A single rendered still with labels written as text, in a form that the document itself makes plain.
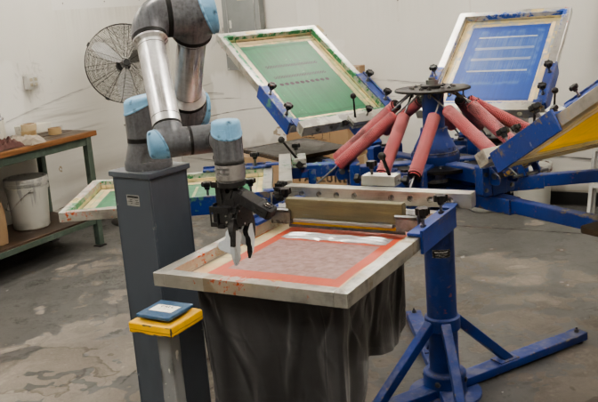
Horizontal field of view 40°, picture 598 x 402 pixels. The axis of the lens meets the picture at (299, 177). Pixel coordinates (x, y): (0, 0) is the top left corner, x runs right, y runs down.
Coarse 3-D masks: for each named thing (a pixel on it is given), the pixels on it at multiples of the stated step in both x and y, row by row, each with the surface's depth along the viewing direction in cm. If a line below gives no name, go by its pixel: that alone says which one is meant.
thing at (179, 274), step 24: (408, 240) 234; (192, 264) 233; (384, 264) 215; (192, 288) 218; (216, 288) 214; (240, 288) 210; (264, 288) 207; (288, 288) 203; (312, 288) 201; (336, 288) 200; (360, 288) 202
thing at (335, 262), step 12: (396, 240) 247; (324, 252) 242; (336, 252) 241; (348, 252) 240; (360, 252) 239; (372, 252) 238; (300, 264) 232; (312, 264) 231; (324, 264) 230; (336, 264) 229; (348, 264) 228; (360, 264) 228; (276, 276) 223; (288, 276) 223; (300, 276) 222; (312, 276) 221; (324, 276) 220; (336, 276) 219; (348, 276) 219
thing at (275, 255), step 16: (272, 240) 258; (288, 240) 256; (304, 240) 255; (320, 240) 254; (256, 256) 242; (272, 256) 241; (288, 256) 240; (304, 256) 239; (208, 272) 231; (224, 272) 230; (240, 272) 229; (256, 272) 228; (272, 272) 227
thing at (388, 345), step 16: (400, 272) 245; (384, 288) 234; (400, 288) 245; (368, 304) 226; (384, 304) 235; (400, 304) 250; (352, 320) 219; (368, 320) 228; (384, 320) 237; (400, 320) 251; (352, 336) 219; (368, 336) 231; (384, 336) 237; (352, 352) 219; (368, 352) 232; (384, 352) 237; (352, 368) 220; (352, 384) 221; (352, 400) 222
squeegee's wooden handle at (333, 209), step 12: (288, 204) 267; (300, 204) 265; (312, 204) 263; (324, 204) 261; (336, 204) 259; (348, 204) 257; (360, 204) 254; (372, 204) 253; (384, 204) 251; (396, 204) 249; (300, 216) 266; (312, 216) 264; (324, 216) 262; (336, 216) 260; (348, 216) 258; (360, 216) 255; (372, 216) 253; (384, 216) 251
